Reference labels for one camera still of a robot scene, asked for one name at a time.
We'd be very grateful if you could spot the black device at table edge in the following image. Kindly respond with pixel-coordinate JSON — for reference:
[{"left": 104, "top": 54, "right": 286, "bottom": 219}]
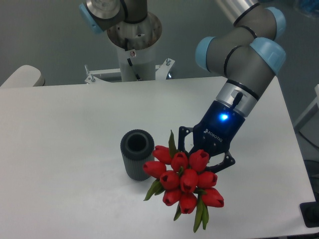
[{"left": 300, "top": 202, "right": 319, "bottom": 228}]

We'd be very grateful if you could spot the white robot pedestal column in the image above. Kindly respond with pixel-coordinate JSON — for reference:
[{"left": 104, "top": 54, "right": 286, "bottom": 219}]
[{"left": 116, "top": 46, "right": 156, "bottom": 82}]

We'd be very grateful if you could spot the red tulip bouquet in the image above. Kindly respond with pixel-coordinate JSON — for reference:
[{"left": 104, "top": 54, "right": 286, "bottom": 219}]
[{"left": 143, "top": 134, "right": 224, "bottom": 232}]

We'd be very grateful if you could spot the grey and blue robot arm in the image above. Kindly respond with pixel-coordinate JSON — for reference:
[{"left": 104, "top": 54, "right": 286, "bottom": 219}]
[{"left": 79, "top": 0, "right": 286, "bottom": 173}]

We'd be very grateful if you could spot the white furniture frame right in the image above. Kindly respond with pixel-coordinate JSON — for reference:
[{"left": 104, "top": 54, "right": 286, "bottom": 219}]
[{"left": 293, "top": 85, "right": 319, "bottom": 132}]

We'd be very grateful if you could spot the beige chair backrest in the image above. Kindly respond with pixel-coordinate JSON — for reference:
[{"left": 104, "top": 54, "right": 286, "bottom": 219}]
[{"left": 0, "top": 65, "right": 45, "bottom": 89}]

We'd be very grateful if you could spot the dark grey ribbed vase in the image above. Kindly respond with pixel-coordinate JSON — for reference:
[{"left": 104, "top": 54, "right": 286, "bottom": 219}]
[{"left": 120, "top": 129, "right": 155, "bottom": 181}]

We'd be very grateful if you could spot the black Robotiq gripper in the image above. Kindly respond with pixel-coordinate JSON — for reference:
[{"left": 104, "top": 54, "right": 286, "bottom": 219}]
[{"left": 178, "top": 101, "right": 245, "bottom": 173}]

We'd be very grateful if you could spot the white metal base bracket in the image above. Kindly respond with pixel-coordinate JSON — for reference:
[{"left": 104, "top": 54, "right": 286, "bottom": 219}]
[{"left": 84, "top": 58, "right": 175, "bottom": 84}]

